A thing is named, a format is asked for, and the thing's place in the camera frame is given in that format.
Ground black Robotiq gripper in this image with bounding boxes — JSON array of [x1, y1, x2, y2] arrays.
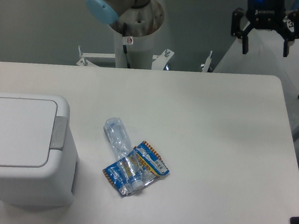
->
[[227, 0, 299, 61]]

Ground white push-lid trash can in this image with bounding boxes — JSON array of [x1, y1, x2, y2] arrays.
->
[[0, 92, 79, 207]]

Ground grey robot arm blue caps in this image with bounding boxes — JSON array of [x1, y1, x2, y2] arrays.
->
[[85, 0, 299, 57]]

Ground white Superior umbrella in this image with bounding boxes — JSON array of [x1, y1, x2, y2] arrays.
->
[[206, 0, 299, 142]]

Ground blue snack wrapper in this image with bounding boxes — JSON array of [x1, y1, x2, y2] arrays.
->
[[103, 141, 170, 197]]

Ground crushed clear plastic bottle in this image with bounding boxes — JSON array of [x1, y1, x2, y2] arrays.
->
[[103, 117, 145, 194]]

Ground white metal base frame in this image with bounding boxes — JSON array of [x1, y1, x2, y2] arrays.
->
[[76, 46, 213, 72]]

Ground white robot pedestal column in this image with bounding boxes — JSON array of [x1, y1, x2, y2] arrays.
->
[[109, 26, 157, 72]]

